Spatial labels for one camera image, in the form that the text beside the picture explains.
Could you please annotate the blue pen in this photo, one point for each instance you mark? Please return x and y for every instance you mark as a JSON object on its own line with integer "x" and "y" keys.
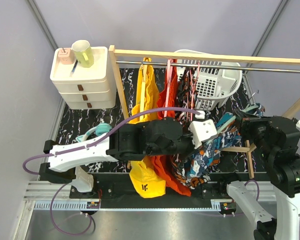
{"x": 74, "y": 67}

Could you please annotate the mint green hanger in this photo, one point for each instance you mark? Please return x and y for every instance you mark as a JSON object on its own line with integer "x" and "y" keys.
{"x": 248, "y": 107}

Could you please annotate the pink cube holder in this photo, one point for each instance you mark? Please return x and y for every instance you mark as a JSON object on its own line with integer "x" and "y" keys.
{"x": 66, "y": 56}

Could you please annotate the cream drawer unit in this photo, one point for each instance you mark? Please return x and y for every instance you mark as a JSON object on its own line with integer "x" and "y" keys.
{"x": 89, "y": 87}

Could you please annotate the wooden clothes rack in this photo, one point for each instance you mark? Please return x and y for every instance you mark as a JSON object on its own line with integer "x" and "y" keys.
{"x": 115, "y": 53}

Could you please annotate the teal headphones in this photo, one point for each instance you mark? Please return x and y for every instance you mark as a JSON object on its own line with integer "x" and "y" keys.
{"x": 98, "y": 130}

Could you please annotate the black orange patterned shorts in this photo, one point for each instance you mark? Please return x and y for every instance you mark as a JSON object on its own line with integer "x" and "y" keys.
{"x": 180, "y": 160}

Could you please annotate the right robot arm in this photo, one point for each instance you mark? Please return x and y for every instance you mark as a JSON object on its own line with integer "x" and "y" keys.
{"x": 277, "y": 140}

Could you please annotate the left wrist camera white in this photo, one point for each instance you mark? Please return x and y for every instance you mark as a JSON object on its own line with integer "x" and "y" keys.
{"x": 202, "y": 131}

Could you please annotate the thin pink hanger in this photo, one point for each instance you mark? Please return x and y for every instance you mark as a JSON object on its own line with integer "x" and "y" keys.
{"x": 193, "y": 85}

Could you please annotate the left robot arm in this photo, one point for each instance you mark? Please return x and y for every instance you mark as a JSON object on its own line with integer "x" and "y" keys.
{"x": 129, "y": 142}

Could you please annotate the green mug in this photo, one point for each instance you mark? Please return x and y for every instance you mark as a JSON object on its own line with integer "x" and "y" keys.
{"x": 83, "y": 53}

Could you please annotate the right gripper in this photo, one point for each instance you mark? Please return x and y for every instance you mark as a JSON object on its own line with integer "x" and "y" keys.
{"x": 247, "y": 120}

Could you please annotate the white laundry basket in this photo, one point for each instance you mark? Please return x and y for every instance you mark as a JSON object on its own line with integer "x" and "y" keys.
{"x": 215, "y": 84}

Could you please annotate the yellow shorts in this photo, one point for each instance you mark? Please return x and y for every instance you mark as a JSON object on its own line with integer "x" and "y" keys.
{"x": 142, "y": 174}

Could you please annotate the blue patterned shorts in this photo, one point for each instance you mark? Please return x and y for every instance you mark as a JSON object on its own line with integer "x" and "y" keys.
{"x": 210, "y": 153}

